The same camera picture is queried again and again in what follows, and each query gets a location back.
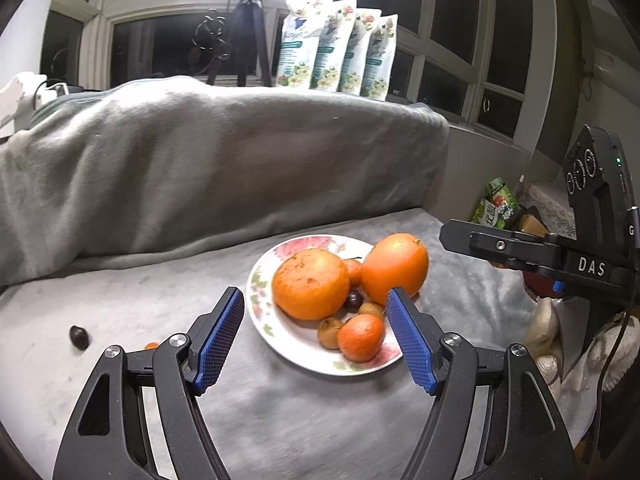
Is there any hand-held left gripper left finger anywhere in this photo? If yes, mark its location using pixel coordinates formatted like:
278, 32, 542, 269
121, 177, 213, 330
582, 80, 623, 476
51, 286, 246, 480

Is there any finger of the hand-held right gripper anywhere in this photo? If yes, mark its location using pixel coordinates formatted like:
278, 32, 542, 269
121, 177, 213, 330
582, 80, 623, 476
440, 219, 563, 278

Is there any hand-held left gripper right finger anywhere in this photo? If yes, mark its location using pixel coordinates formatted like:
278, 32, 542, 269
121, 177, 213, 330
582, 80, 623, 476
386, 287, 581, 480

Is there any large round orange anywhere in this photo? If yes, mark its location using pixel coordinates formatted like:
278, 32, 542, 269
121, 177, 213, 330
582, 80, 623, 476
272, 248, 351, 321

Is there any person's right hand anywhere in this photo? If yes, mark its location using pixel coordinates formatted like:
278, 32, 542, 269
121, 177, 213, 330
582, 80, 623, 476
520, 297, 640, 397

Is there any green snack packet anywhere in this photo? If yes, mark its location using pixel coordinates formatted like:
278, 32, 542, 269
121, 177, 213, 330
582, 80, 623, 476
470, 177, 518, 231

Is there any white lace cloth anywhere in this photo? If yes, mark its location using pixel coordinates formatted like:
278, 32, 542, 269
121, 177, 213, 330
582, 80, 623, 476
520, 180, 577, 237

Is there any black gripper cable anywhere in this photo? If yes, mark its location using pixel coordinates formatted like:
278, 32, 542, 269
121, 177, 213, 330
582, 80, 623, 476
590, 205, 640, 466

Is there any grey fleece blanket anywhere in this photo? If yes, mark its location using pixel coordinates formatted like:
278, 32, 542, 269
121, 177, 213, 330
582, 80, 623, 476
0, 75, 541, 480

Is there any white floral refill pouch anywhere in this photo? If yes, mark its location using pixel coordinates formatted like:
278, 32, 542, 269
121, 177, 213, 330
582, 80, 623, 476
310, 0, 358, 92
274, 0, 333, 90
361, 14, 398, 102
337, 8, 383, 96

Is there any floral white plate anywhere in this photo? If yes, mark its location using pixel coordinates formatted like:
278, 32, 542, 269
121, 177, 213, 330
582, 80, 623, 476
246, 234, 406, 376

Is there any large oval orange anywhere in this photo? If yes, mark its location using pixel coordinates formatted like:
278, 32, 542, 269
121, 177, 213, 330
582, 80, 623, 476
361, 233, 430, 308

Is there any black tripod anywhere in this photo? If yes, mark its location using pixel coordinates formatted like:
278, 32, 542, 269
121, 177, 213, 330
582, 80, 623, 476
190, 0, 274, 88

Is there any white window frame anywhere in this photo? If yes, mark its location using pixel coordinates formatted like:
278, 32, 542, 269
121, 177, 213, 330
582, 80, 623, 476
40, 0, 556, 148

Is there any orange tangerine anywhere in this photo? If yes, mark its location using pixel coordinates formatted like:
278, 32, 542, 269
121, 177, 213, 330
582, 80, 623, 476
342, 258, 363, 288
337, 313, 386, 363

